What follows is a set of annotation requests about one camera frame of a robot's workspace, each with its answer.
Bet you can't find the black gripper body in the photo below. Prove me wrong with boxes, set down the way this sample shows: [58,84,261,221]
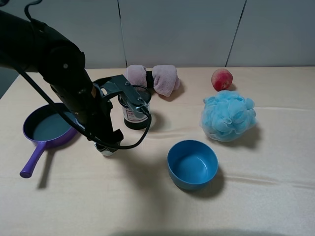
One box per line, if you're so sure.
[71,83,124,148]

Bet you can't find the white bottle with brush cap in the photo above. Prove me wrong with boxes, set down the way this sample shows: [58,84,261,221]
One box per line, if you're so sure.
[94,143,117,157]

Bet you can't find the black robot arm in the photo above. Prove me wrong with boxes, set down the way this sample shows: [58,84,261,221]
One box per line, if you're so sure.
[0,11,124,149]

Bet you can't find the black mesh pen holder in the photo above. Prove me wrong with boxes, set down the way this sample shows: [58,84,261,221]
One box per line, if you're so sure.
[118,85,152,130]

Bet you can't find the purple frying pan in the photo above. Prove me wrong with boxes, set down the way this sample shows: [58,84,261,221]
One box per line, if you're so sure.
[20,105,77,178]

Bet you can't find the pink rolled towel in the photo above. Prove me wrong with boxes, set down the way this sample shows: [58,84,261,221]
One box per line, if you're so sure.
[124,65,181,97]

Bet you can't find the blue plastic bowl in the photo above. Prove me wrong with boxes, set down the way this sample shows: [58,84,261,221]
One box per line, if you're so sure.
[167,140,219,191]

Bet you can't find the blue mesh bath sponge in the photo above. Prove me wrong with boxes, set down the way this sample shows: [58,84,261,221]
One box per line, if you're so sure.
[200,90,256,142]

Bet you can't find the red peach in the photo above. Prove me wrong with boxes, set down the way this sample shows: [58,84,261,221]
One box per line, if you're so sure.
[211,69,233,91]

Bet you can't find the black camera cable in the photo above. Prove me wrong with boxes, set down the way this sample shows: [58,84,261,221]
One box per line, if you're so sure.
[14,0,152,150]

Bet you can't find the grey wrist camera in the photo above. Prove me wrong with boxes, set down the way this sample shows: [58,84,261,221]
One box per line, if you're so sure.
[94,75,151,118]

